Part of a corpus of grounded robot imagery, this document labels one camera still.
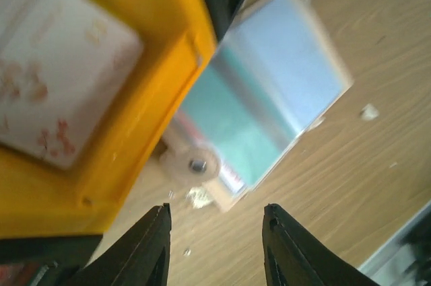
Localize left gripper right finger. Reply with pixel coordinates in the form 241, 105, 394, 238
262, 204, 376, 286

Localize teal VIP card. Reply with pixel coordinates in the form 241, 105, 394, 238
176, 48, 295, 188

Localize orange bin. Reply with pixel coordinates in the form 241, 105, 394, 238
1, 0, 216, 239

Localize aluminium rail frame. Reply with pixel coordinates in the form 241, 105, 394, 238
358, 203, 430, 285

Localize white pink cards stack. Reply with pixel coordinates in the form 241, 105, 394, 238
1, 0, 144, 169

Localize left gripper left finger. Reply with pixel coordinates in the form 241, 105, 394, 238
65, 203, 172, 286

